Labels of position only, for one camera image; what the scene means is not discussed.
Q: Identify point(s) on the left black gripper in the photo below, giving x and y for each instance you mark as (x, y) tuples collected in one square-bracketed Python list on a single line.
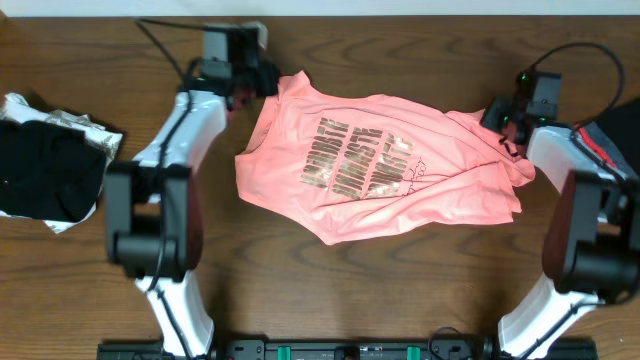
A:
[(266, 72)]

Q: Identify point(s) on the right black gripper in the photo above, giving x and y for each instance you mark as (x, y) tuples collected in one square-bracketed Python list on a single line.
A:
[(490, 117)]

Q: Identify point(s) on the pink printed shirt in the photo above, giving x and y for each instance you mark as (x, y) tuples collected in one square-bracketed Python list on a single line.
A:
[(351, 169)]

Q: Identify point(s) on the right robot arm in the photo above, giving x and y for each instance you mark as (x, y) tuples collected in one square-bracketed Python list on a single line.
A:
[(590, 256)]

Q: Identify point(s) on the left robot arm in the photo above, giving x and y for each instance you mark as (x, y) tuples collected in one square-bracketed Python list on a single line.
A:
[(154, 225)]

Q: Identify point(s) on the red grey black garment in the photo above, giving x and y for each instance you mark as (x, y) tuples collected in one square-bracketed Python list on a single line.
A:
[(614, 138)]

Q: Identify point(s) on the black folded garment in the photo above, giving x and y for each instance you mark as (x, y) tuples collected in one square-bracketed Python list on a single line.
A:
[(48, 172)]

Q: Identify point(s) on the white patterned garment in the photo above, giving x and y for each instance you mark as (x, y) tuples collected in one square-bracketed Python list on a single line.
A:
[(15, 108)]

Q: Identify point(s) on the black mounting rail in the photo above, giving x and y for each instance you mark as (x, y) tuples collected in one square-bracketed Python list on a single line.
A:
[(448, 346)]

